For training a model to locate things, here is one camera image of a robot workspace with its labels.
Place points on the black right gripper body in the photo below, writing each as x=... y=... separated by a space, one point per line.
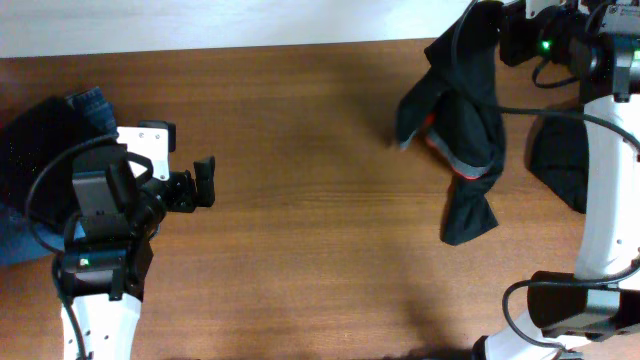
x=560 y=36

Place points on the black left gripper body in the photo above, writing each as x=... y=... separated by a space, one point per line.
x=185 y=190

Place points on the black pants with red waistband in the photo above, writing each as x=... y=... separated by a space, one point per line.
x=452 y=105

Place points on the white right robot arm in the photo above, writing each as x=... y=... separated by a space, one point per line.
x=600 y=299

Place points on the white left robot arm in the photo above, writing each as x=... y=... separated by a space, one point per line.
x=100 y=276

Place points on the blue denim jeans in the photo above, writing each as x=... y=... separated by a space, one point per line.
x=17 y=230

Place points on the black folded garment right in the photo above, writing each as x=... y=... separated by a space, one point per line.
x=558 y=156

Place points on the black folded garment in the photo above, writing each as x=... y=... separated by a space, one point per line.
x=34 y=138
x=558 y=156

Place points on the black folded garment left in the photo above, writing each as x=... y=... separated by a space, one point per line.
x=34 y=138

